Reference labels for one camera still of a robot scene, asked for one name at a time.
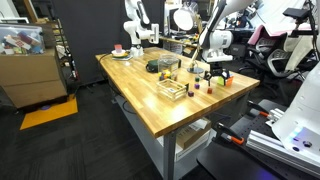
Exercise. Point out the black camera on stand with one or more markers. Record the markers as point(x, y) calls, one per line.
point(296, 13)

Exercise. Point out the pink jacket on chair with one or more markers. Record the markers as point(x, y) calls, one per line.
point(272, 30)

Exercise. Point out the grey mesh office chair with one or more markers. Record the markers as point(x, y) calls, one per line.
point(275, 58)

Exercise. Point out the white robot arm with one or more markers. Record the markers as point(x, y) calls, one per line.
point(214, 39)

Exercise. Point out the stack of plates with cup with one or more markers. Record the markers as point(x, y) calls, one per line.
point(118, 53)

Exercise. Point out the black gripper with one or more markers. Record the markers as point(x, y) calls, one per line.
point(216, 69)

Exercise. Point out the orange floor mat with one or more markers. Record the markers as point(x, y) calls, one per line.
point(54, 112)

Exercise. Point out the red wooden block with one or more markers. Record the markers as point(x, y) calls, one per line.
point(209, 91)

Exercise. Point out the dark purple wooden block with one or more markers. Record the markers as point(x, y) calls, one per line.
point(190, 93)

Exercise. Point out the brown cardboard box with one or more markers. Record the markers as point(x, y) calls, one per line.
point(32, 79)

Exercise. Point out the orange-handled clamp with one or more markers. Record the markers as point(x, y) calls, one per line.
point(257, 107)
point(230, 134)

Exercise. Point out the aluminium rail robot base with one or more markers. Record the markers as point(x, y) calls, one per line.
point(297, 130)

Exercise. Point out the clear plastic toy bin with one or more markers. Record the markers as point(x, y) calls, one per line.
point(21, 39)

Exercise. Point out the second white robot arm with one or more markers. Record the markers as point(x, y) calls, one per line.
point(139, 27)

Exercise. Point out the clear glass jar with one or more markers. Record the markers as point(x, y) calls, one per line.
point(168, 65)

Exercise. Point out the large white-edged Rubik's cube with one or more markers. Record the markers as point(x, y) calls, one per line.
point(224, 81)

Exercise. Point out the cardboard box under table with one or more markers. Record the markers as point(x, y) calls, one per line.
point(187, 135)

